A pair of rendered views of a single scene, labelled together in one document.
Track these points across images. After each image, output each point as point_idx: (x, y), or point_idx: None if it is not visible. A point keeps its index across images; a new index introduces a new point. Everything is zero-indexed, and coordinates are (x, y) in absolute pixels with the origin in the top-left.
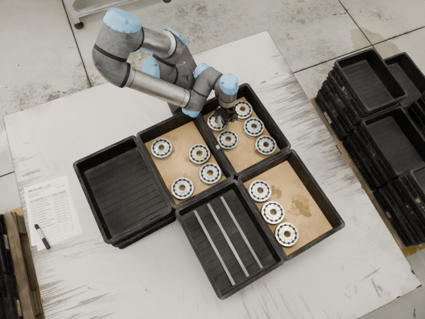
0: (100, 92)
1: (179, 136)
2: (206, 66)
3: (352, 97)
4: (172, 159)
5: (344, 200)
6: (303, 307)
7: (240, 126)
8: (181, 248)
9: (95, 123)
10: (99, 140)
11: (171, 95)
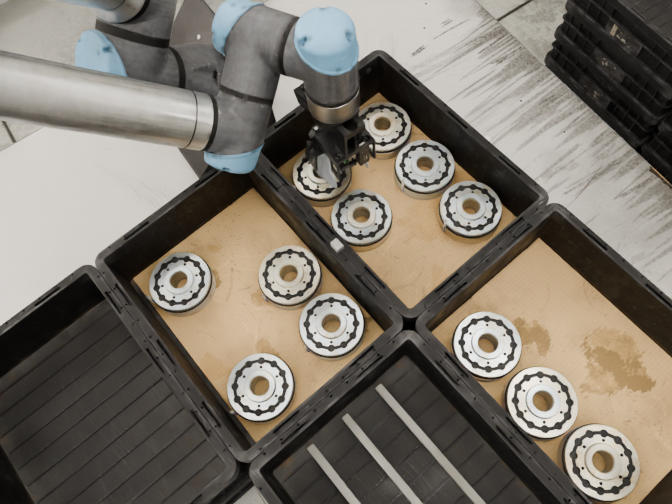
0: (8, 166)
1: (225, 237)
2: (244, 5)
3: (644, 45)
4: (219, 305)
5: None
6: None
7: (385, 172)
8: None
9: (6, 249)
10: (22, 294)
11: (152, 116)
